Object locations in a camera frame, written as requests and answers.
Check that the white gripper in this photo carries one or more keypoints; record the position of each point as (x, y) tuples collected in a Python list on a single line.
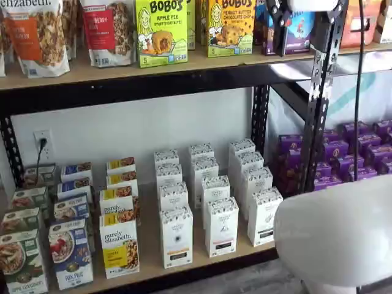
[(312, 3)]

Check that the tan snack box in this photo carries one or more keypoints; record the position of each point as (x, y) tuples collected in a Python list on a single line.
[(385, 21)]

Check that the white wall outlet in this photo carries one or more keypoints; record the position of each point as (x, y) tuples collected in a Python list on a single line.
[(46, 153)]

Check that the purple Annie's snack box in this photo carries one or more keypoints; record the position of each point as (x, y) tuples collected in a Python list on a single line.
[(330, 137), (382, 127), (386, 167), (289, 160), (289, 183), (347, 129), (346, 163), (369, 142), (324, 169), (291, 143), (327, 182), (366, 174), (335, 150), (379, 153)]

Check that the red label granola bag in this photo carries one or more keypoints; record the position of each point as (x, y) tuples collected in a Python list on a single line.
[(107, 33)]

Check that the green Bobo's apple pie box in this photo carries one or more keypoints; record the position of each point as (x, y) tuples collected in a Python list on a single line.
[(191, 24), (160, 33)]

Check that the orange snack box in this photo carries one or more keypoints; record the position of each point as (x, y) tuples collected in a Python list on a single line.
[(352, 27)]

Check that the white yellow purely elizabeth box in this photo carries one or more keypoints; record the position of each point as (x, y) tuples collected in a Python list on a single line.
[(119, 245), (121, 165), (116, 200), (122, 180)]

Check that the green oatmeal box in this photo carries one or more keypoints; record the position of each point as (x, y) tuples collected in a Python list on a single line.
[(18, 220), (23, 263), (43, 174), (29, 199)]

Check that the blue flax oatmeal box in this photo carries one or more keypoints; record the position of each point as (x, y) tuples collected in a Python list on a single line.
[(72, 206), (70, 257), (76, 171), (73, 186)]

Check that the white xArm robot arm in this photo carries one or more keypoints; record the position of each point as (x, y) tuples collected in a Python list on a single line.
[(337, 232)]

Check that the white box black strip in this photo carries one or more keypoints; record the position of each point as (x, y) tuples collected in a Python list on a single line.
[(265, 217), (249, 162), (257, 180), (242, 146)]

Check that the white box pink strip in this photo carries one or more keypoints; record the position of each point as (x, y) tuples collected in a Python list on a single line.
[(201, 151), (204, 171), (222, 228), (216, 190)]

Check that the blue Zbar snack box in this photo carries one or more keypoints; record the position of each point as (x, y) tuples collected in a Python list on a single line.
[(298, 36)]

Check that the orange label granola bag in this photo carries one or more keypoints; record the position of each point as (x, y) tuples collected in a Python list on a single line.
[(71, 27), (36, 36)]

